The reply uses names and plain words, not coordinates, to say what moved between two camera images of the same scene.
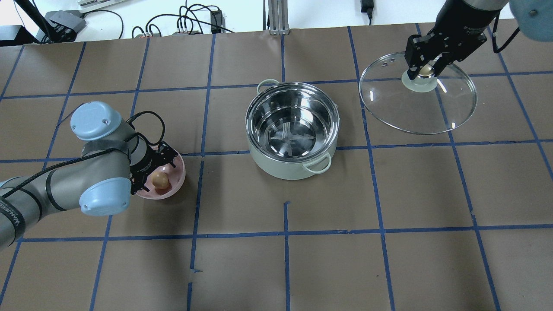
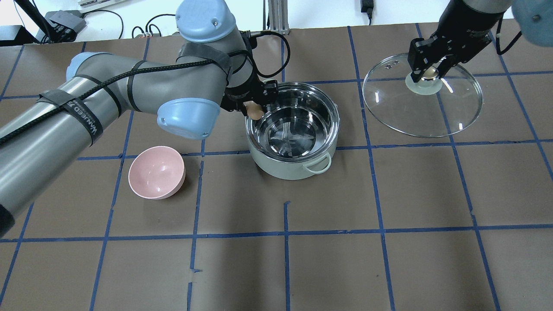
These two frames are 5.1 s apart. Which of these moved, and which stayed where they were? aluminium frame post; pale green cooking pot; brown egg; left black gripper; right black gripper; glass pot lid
Moved: brown egg; left black gripper
Stayed: glass pot lid; pale green cooking pot; aluminium frame post; right black gripper
